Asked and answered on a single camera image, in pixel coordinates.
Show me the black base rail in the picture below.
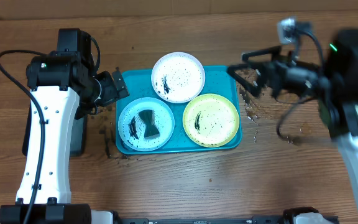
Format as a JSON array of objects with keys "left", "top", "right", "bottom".
[{"left": 114, "top": 207, "right": 340, "bottom": 224}]

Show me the green sponge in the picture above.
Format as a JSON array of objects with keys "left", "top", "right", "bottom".
[{"left": 139, "top": 110, "right": 160, "bottom": 139}]

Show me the yellow speckled plate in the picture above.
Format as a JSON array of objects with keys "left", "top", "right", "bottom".
[{"left": 182, "top": 93, "right": 240, "bottom": 148}]

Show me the light blue speckled plate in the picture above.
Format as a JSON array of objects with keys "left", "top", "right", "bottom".
[{"left": 117, "top": 97, "right": 175, "bottom": 152}]

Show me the teal serving tray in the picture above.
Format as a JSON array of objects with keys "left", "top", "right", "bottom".
[{"left": 115, "top": 65, "right": 239, "bottom": 155}]

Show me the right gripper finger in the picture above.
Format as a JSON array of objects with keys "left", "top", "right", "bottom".
[
  {"left": 242, "top": 45, "right": 282, "bottom": 63},
  {"left": 226, "top": 63, "right": 265, "bottom": 98}
]

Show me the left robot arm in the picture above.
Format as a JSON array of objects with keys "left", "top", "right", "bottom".
[{"left": 0, "top": 50, "right": 129, "bottom": 223}]

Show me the white speckled plate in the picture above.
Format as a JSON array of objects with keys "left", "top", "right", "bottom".
[{"left": 151, "top": 52, "right": 206, "bottom": 103}]

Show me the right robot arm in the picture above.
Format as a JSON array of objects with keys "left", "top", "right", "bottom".
[{"left": 227, "top": 28, "right": 358, "bottom": 211}]

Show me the black water tray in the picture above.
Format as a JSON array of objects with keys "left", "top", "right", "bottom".
[{"left": 22, "top": 108, "right": 88, "bottom": 157}]

